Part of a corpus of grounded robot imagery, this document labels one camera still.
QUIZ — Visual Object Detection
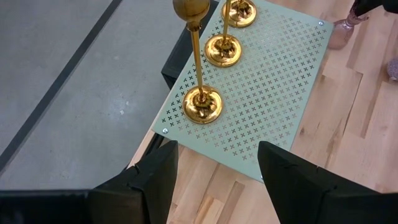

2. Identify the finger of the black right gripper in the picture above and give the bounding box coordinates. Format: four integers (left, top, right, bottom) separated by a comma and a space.
353, 0, 385, 17
384, 0, 398, 14

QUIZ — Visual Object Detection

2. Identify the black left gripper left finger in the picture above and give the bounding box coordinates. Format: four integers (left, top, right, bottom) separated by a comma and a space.
88, 140, 179, 224

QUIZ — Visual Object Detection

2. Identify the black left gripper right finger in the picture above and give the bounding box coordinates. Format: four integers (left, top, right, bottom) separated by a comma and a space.
257, 141, 398, 224

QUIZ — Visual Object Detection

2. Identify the pink ribbed glass candle holder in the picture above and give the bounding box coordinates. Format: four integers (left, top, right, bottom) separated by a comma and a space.
327, 1, 371, 50

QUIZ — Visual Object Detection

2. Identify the tall gold candlestick holder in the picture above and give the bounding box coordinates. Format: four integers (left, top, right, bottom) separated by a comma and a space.
172, 0, 224, 125
221, 0, 258, 29

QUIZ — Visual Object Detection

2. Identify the short gold candlestick holder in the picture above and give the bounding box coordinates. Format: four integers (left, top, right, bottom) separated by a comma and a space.
203, 0, 243, 68

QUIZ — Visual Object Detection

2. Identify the green perforated metal shelf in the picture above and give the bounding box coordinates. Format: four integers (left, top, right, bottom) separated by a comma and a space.
151, 0, 335, 184

